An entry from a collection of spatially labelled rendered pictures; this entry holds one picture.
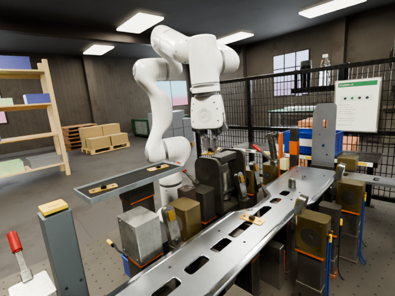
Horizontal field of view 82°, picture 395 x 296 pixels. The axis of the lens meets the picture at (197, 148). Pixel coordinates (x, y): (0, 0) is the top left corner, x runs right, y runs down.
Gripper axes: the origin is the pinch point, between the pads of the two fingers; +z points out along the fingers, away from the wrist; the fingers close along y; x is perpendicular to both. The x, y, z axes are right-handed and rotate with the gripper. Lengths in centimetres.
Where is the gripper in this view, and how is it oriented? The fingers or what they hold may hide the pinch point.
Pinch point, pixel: (210, 144)
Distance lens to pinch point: 72.9
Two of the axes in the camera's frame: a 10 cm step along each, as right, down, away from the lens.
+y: 8.9, 0.1, -4.6
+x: 4.5, -2.5, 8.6
